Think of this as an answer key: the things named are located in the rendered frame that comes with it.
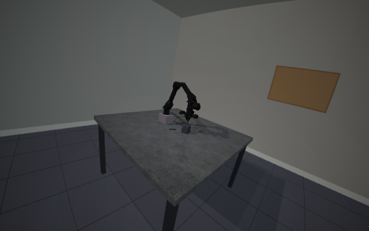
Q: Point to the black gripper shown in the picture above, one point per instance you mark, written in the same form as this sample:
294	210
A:
188	114

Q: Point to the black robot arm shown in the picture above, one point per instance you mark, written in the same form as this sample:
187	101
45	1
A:
192	102

